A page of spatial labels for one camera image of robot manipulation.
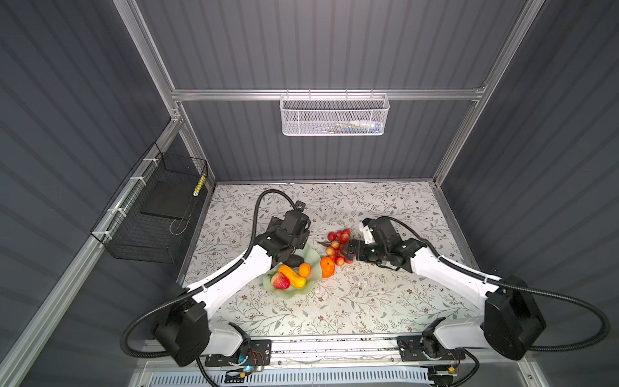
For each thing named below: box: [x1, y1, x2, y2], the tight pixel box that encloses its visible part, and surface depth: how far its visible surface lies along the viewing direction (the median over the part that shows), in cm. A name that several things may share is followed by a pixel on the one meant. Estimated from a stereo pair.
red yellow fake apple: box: [270, 271, 291, 290], surface depth 85 cm
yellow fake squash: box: [278, 264, 308, 289], surface depth 88 cm
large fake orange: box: [320, 256, 337, 279], surface depth 88 cm
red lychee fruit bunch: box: [316, 228, 354, 267], surface depth 93 cm
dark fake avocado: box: [282, 254, 305, 268], surface depth 91 cm
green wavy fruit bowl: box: [262, 247, 322, 300], surface depth 87 cm
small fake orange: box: [298, 262, 312, 279], surface depth 89 cm
